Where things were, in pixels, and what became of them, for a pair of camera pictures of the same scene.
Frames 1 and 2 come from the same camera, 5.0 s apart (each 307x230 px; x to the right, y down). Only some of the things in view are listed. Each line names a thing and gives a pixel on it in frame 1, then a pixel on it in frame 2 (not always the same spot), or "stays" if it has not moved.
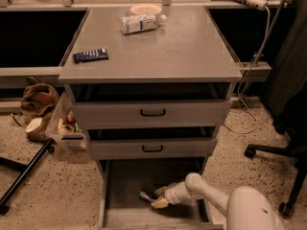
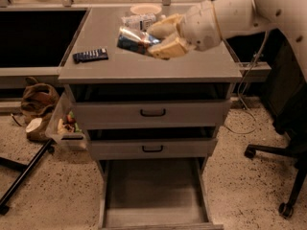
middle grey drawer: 153,149 stays
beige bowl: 146,9 stays
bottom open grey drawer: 121,181 stays
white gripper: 170,195 -> 199,26
